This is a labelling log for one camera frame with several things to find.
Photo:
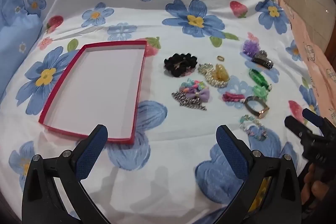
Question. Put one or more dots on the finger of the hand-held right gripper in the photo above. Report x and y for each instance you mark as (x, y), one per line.
(313, 116)
(295, 124)

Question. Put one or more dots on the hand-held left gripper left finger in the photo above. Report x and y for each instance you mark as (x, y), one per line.
(90, 153)

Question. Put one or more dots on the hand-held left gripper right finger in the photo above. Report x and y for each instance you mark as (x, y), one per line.
(232, 150)

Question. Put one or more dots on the metal band wristwatch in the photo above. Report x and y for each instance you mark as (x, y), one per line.
(263, 111)

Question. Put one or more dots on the pink bow hair clip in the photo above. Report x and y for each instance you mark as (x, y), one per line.
(232, 97)

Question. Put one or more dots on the green hair clip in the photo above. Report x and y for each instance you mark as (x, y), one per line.
(256, 77)

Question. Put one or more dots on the purple bow hair clip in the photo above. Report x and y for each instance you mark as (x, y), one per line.
(202, 95)

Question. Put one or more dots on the red shallow box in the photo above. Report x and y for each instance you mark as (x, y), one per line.
(99, 87)

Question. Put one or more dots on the yellow hair claw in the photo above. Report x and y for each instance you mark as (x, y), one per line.
(221, 72)

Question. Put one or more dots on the black scrunchie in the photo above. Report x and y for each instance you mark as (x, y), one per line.
(178, 64)

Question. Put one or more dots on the person's right hand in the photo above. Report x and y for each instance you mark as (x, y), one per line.
(312, 192)

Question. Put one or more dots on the pink printed sheet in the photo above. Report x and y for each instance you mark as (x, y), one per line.
(315, 61)

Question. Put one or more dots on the silver rhinestone hair clip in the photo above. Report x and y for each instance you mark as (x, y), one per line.
(186, 102)

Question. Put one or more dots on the black hair clip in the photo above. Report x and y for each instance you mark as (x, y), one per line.
(262, 60)

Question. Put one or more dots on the purple scrunchie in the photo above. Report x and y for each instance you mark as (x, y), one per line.
(249, 47)

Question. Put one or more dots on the light blue pillow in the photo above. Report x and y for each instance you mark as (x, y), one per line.
(15, 37)

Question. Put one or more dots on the floral blanket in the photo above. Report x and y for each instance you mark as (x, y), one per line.
(157, 16)

